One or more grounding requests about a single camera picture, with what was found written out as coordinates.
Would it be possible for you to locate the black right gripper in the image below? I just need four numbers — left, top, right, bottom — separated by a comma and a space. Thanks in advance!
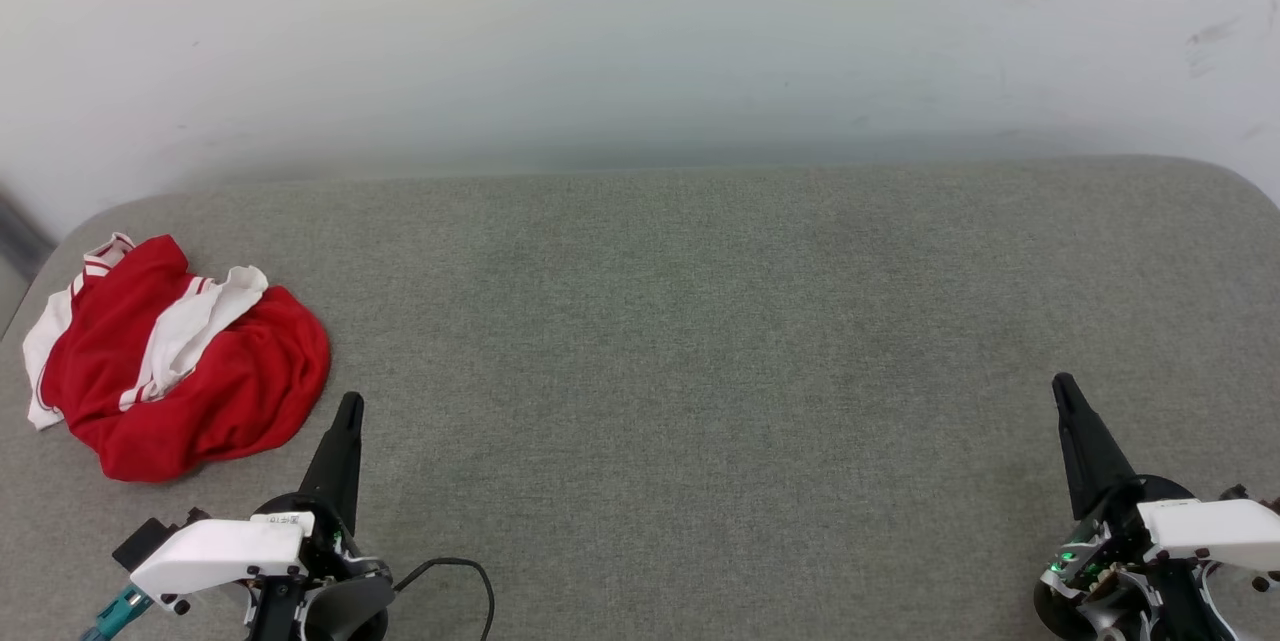
1040, 372, 1199, 590

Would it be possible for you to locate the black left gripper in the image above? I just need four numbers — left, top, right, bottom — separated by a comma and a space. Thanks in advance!
255, 392, 393, 587

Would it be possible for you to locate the red and white t-shirt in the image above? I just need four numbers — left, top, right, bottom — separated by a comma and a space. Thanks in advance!
23, 232, 332, 483

